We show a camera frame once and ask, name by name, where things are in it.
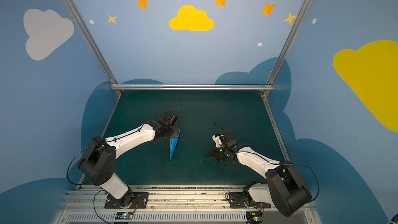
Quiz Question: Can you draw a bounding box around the blue square paper sheet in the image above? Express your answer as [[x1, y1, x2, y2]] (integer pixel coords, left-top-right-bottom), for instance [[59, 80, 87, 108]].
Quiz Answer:
[[169, 129, 180, 160]]

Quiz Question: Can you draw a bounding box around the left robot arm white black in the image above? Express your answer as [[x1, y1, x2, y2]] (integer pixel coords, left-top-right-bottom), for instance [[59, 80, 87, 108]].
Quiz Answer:
[[78, 110, 179, 209]]

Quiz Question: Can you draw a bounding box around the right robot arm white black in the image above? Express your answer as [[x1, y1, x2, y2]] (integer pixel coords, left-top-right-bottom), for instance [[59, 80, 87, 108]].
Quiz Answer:
[[207, 131, 314, 217]]

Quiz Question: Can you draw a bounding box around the back horizontal aluminium bar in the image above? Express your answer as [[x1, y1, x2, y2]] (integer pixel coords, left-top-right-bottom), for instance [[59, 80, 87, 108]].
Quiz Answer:
[[111, 84, 274, 91]]

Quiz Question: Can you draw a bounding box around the right green circuit board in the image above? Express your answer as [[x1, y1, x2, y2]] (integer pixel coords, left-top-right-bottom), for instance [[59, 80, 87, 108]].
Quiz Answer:
[[246, 212, 263, 224]]

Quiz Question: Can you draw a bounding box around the green circuit board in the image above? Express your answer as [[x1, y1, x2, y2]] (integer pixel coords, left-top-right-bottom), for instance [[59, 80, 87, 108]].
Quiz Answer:
[[115, 212, 134, 220], [246, 212, 263, 224]]

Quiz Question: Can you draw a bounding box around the left green circuit board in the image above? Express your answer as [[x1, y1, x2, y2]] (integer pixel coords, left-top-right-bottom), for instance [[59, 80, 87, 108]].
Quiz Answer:
[[115, 212, 134, 220]]

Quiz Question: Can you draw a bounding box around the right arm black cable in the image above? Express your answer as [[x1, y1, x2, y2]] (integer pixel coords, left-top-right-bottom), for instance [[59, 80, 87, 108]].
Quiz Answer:
[[212, 122, 320, 222]]

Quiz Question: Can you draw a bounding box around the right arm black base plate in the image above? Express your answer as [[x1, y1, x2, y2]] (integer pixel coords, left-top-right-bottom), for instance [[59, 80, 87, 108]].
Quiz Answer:
[[225, 191, 271, 208]]

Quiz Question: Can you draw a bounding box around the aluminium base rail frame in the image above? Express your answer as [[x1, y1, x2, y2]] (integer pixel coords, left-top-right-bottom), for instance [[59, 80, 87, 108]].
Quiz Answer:
[[53, 185, 321, 224]]

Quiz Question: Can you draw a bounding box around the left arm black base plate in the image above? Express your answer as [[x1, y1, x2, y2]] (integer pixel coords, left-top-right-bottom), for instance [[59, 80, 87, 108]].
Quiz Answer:
[[104, 192, 149, 209]]

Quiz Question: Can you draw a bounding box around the left slanted aluminium post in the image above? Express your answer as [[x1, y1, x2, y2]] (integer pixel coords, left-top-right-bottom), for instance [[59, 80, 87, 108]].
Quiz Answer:
[[62, 0, 118, 85]]

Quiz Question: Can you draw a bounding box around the slanted aluminium post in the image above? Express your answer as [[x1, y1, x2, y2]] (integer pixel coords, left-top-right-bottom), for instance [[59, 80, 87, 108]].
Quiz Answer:
[[261, 0, 314, 99], [62, 0, 118, 85]]

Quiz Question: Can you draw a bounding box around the right slanted aluminium post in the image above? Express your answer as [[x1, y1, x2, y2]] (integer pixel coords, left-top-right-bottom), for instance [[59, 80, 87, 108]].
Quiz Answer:
[[261, 0, 314, 99]]

